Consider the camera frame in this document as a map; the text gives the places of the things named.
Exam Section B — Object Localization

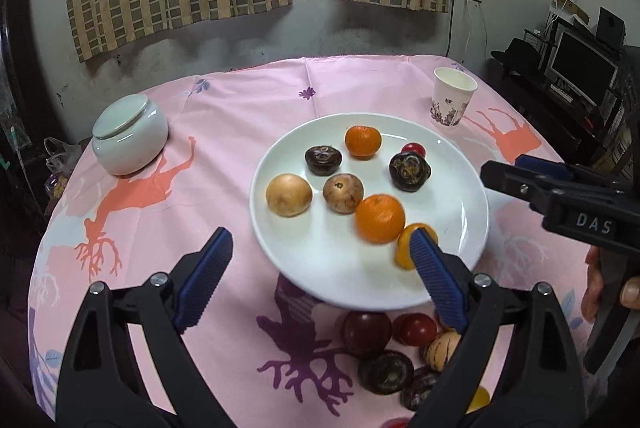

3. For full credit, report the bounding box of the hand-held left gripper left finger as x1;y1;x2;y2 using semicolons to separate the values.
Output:
56;227;235;428

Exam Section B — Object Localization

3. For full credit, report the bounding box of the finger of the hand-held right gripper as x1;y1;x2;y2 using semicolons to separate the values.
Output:
481;160;567;210
515;154;625;191

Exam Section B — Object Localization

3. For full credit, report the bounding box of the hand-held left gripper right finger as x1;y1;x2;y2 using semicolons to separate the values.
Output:
407;228;587;428

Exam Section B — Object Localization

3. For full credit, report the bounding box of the yellow-orange citrus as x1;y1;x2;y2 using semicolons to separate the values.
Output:
396;223;439;270

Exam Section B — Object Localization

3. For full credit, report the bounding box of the pale striped pepino melon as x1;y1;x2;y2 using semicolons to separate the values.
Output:
424;330;461;366

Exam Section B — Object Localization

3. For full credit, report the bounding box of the orange tangerine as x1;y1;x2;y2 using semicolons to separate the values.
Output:
345;125;382;159
355;194;406;244

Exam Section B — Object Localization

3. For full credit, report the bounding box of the dark red plum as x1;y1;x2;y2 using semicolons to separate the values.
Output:
341;312;393;355

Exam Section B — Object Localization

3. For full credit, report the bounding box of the dark brown water chestnut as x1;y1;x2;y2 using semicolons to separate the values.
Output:
400;367;441;411
357;350;415;395

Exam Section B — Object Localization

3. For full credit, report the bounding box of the dark mangosteen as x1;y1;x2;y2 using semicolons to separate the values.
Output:
389;151;432;193
305;146;343;175

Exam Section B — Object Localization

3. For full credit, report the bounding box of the white oval plate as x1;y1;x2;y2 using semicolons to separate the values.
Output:
249;112;490;313

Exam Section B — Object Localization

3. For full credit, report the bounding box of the smooth yellow-brown round fruit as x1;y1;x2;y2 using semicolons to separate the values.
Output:
265;173;313;218

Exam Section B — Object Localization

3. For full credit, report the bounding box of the green-yellow tomato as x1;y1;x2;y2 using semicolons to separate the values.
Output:
465;386;491;414

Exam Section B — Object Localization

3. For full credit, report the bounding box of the mottled brown round fruit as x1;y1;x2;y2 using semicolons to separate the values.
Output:
322;173;364;214

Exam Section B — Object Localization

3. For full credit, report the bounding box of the person's right hand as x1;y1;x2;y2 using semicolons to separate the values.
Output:
581;244;640;324

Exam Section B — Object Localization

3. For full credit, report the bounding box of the dark computer desk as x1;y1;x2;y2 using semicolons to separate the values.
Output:
487;58;640;176

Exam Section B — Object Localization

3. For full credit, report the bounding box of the computer monitor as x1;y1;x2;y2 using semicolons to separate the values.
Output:
545;30;621;107

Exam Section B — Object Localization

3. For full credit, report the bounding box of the printed paper cup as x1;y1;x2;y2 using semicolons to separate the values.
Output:
429;67;478;127

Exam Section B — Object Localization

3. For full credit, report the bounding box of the black hat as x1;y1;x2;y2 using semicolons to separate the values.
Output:
490;38;544;69

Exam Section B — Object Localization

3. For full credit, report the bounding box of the black speaker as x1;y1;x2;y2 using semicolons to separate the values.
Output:
597;7;626;47

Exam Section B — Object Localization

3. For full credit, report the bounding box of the pink leaf-print tablecloth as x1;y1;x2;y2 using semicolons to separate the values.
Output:
27;54;596;428

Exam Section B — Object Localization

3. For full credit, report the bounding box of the white lidded ceramic jar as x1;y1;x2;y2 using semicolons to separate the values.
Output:
91;93;169;176

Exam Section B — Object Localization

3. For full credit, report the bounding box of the clear plastic bag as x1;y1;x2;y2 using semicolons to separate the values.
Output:
44;137;83;201

